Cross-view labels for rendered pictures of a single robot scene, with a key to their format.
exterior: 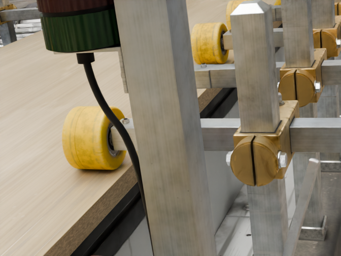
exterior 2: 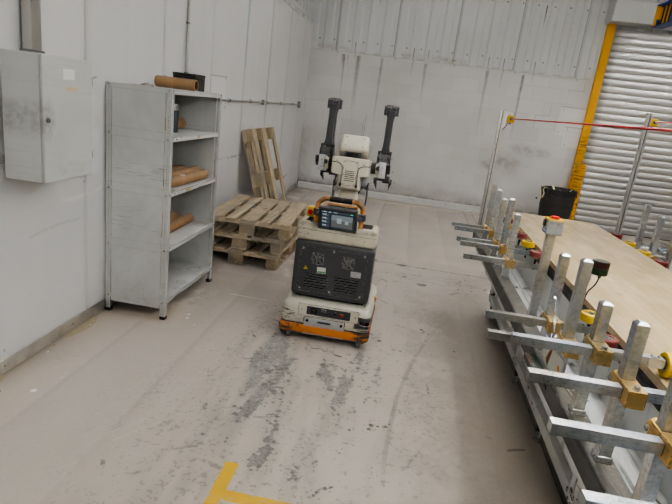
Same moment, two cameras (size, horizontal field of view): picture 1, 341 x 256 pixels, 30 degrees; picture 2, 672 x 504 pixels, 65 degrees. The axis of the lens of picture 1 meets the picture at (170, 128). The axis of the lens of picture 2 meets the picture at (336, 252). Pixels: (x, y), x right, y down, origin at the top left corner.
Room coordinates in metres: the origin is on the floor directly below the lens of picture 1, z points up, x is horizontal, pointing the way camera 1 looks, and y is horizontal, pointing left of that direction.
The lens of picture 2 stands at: (1.92, -1.39, 1.60)
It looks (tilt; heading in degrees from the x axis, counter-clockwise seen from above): 16 degrees down; 163
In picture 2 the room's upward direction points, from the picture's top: 7 degrees clockwise
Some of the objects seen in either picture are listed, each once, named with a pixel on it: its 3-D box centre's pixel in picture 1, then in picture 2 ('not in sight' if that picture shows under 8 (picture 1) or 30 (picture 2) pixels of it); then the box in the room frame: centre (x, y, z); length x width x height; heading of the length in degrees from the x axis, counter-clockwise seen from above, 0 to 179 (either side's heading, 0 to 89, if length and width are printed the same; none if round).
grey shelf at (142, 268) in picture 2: not in sight; (166, 196); (-2.15, -1.53, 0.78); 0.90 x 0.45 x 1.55; 157
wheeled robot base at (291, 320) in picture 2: not in sight; (331, 305); (-1.59, -0.32, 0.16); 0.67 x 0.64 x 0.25; 157
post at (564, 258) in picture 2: not in sight; (552, 308); (0.18, 0.10, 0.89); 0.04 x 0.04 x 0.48; 67
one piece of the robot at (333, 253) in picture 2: not in sight; (336, 253); (-1.50, -0.36, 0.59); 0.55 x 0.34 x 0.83; 67
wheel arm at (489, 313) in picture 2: not in sight; (538, 321); (0.19, 0.03, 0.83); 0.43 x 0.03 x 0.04; 67
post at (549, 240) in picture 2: not in sight; (539, 280); (-0.07, 0.20, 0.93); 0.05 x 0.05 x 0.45; 67
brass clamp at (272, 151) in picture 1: (267, 140); (596, 349); (0.66, -0.10, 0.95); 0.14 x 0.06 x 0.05; 157
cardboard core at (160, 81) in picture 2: not in sight; (176, 83); (-2.25, -1.49, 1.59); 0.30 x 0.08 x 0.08; 67
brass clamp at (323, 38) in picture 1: (326, 37); (668, 443); (1.12, -0.30, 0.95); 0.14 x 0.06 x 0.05; 157
